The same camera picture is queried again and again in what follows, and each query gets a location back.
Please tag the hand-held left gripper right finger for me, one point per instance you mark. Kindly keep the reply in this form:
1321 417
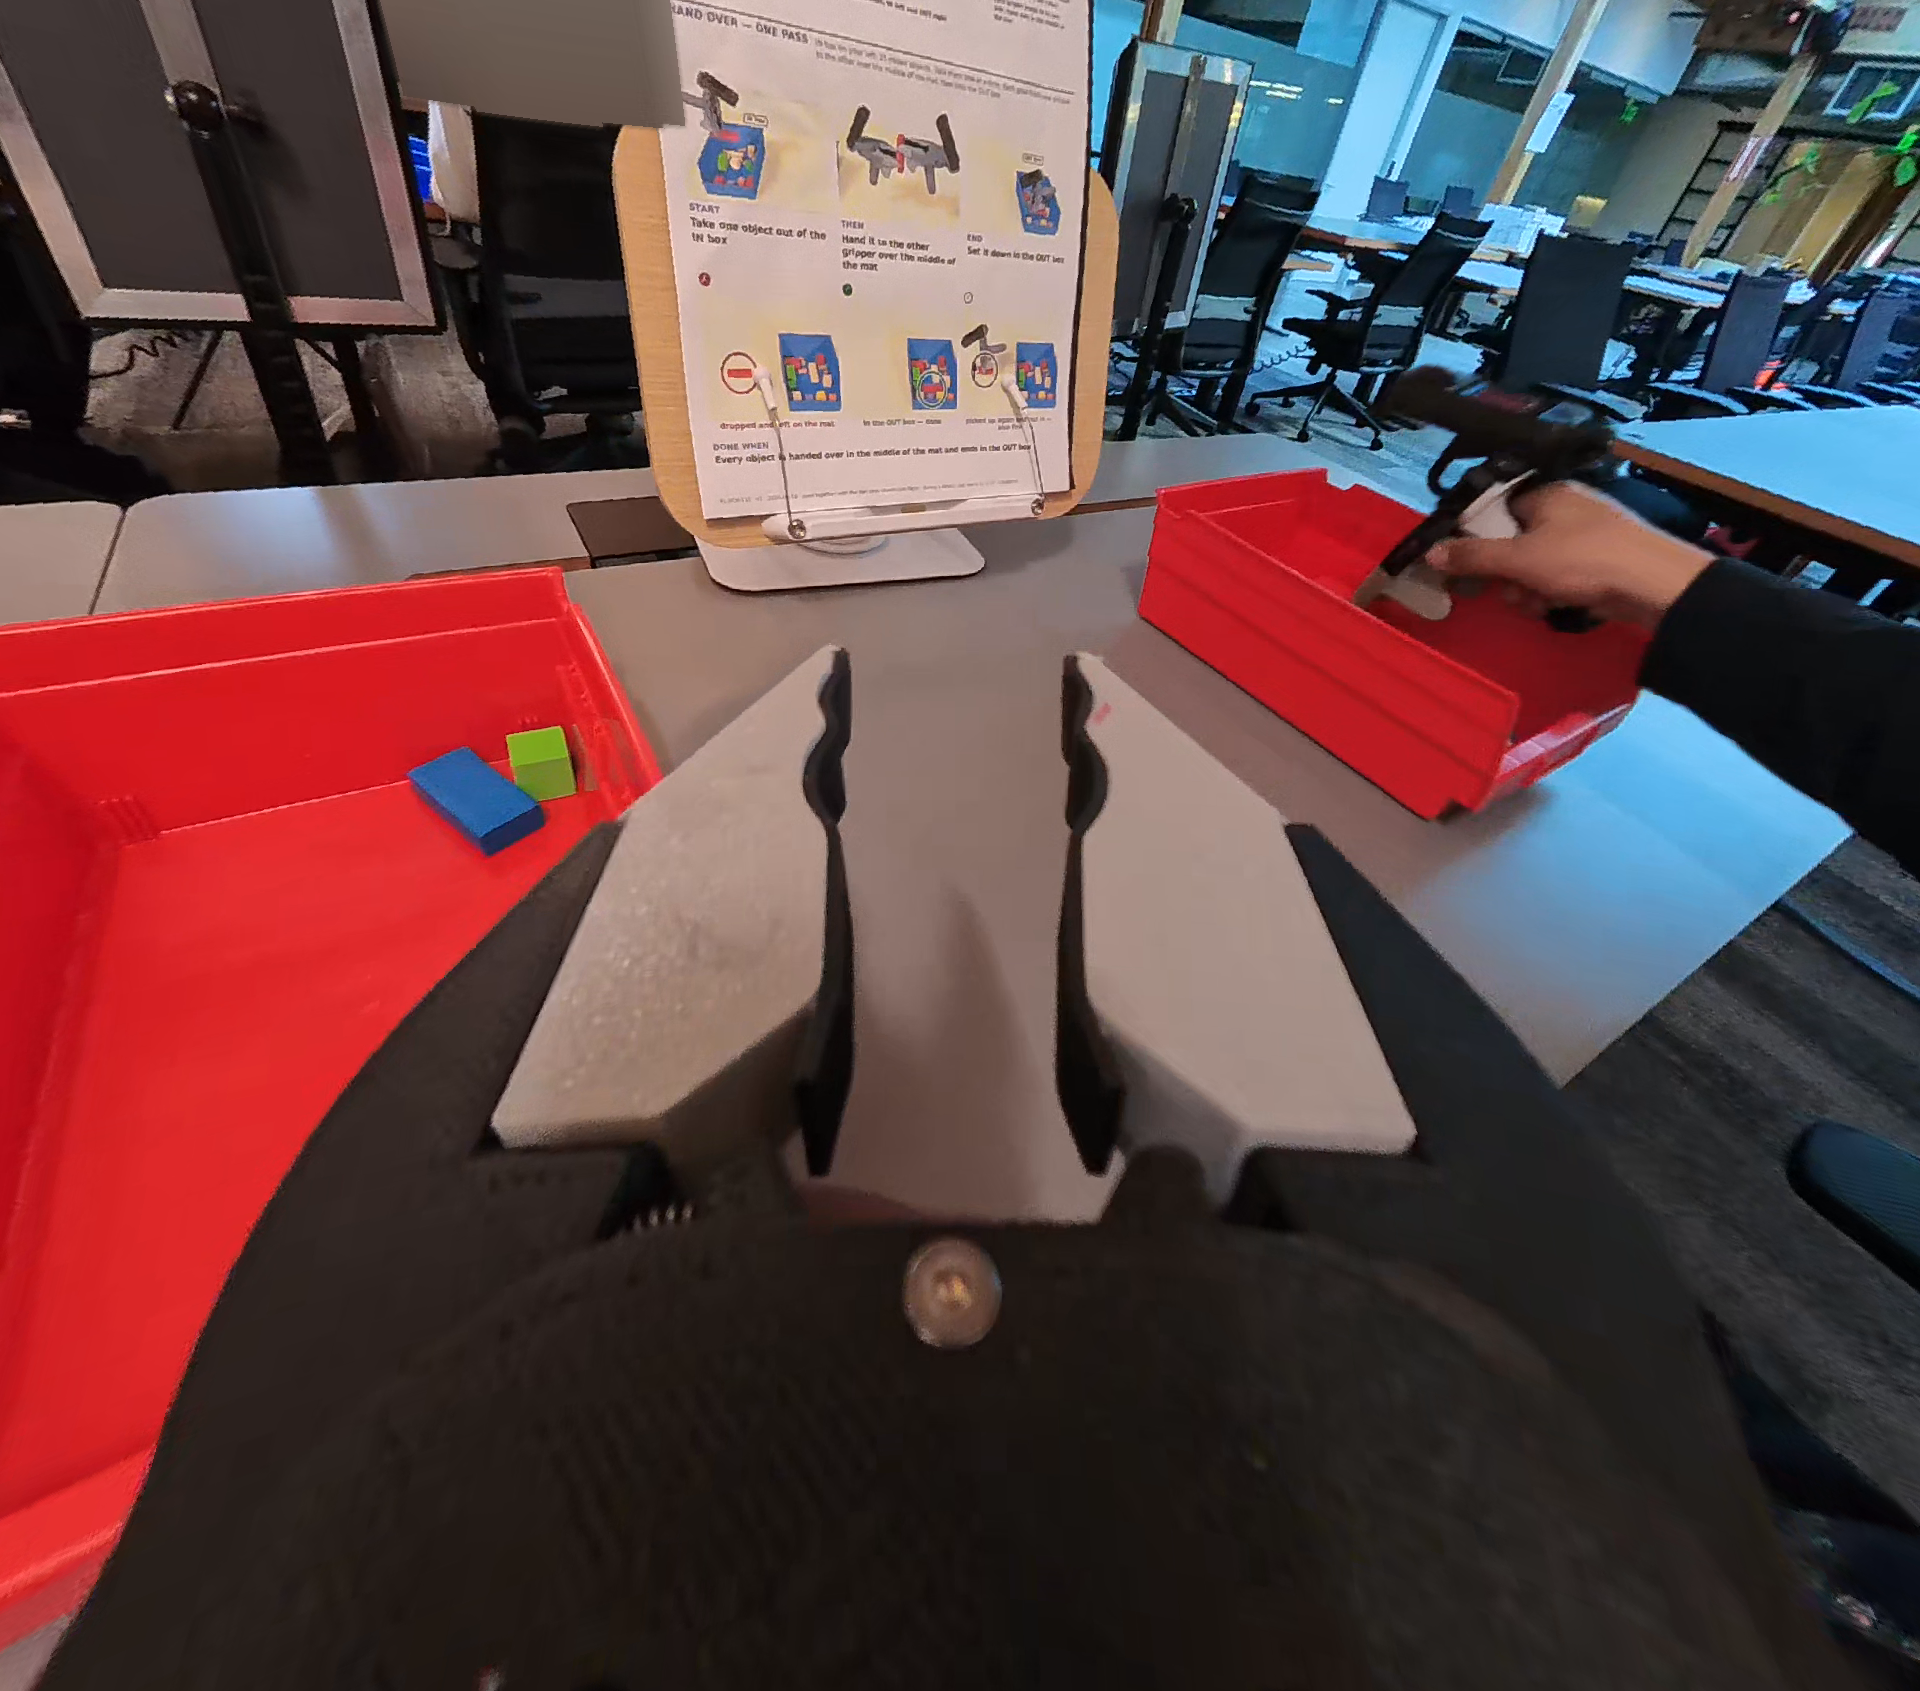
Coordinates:
1230 971

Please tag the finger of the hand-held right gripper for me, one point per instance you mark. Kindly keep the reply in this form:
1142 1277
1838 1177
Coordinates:
1410 595

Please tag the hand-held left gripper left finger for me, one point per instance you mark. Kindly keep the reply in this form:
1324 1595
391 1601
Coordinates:
674 971

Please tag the red plastic bin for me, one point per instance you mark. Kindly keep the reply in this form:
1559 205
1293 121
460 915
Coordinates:
225 1121
1305 671

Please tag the person's right forearm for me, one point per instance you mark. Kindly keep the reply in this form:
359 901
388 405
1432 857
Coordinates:
1801 701

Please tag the person's right hand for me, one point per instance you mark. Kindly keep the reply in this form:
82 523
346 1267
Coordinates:
1604 557

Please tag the black office chair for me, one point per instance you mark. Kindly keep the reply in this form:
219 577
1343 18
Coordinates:
1410 295
554 265
1861 1195
1568 325
1269 249

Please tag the green wooden cube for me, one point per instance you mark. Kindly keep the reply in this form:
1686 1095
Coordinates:
543 763

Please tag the blue flat wooden block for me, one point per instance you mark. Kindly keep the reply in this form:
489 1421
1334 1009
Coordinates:
477 803

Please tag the grey office desk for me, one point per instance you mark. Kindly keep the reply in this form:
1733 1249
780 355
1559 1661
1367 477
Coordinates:
1801 475

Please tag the black framed panel on stand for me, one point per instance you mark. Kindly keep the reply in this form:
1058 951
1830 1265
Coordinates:
1162 159
300 100

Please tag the wooden instruction board stand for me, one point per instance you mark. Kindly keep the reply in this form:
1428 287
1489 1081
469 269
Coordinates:
871 145

